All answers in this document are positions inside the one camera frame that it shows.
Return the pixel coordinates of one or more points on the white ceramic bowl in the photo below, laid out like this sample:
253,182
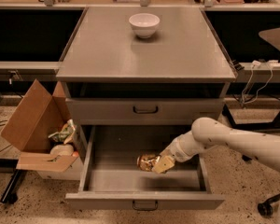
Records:
144,25

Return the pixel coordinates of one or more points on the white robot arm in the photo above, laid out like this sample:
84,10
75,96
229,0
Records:
207,133

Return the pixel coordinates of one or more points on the closed grey upper drawer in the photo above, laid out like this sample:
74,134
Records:
124,111

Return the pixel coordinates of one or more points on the white power adapter with cable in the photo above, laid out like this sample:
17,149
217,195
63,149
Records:
256,64

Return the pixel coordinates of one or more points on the black stand leg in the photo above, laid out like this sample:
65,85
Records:
10,193

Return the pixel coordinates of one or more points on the white round object in box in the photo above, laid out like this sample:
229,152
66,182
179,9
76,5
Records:
63,150

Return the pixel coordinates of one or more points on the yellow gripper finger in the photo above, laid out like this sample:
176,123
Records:
163,164

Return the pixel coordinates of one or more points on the crumpled snack bag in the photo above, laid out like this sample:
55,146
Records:
65,135

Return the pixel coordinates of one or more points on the black table leg frame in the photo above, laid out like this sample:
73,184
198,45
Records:
259,116

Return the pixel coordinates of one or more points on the black office chair base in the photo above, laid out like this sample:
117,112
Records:
265,208

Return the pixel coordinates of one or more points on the brown cardboard box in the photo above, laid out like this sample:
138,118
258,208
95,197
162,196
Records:
38,115

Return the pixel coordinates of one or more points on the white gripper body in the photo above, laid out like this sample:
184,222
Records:
174,150

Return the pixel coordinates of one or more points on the crushed orange soda can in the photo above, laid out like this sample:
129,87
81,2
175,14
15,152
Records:
146,162

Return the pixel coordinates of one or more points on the grey drawer cabinet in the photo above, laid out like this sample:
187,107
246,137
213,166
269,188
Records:
106,59

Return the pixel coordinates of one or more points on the open grey middle drawer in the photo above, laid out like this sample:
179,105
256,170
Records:
111,180

